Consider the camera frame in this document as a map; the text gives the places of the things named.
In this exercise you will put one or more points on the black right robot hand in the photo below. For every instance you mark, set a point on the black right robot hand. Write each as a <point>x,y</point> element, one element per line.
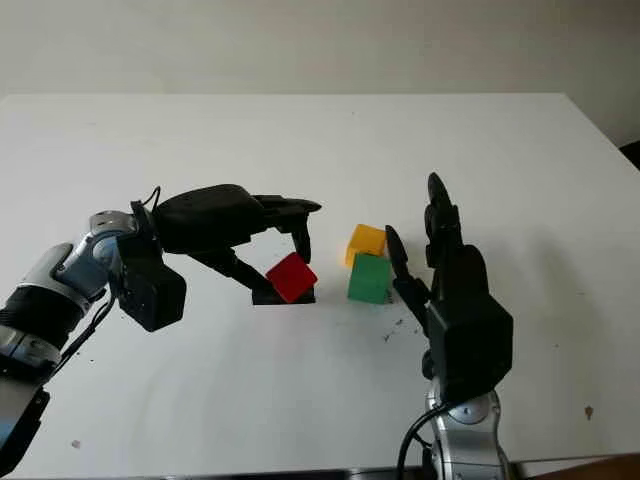
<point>460,280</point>

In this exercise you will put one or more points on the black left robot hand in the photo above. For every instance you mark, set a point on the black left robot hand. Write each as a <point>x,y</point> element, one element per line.
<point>205,220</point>

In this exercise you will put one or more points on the green wooden block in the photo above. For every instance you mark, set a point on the green wooden block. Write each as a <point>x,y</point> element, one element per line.
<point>370,280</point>

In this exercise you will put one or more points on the yellow wooden block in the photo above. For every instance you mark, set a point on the yellow wooden block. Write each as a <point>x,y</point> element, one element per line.
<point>367,240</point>

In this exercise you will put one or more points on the red wooden block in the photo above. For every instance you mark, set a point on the red wooden block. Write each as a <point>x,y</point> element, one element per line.
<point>291,277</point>

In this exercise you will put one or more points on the black tape strip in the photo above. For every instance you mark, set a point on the black tape strip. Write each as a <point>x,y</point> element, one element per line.
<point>262,299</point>

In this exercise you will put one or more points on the dark object beside table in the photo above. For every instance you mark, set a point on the dark object beside table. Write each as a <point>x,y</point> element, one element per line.
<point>632,155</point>

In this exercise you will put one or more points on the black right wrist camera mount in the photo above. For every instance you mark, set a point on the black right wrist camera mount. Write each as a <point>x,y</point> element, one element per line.
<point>475,345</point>

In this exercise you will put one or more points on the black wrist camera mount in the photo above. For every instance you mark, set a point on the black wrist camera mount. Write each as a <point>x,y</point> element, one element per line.
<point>150,295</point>
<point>475,345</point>

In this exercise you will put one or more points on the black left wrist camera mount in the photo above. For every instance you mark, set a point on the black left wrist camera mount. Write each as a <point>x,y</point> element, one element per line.
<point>150,295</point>

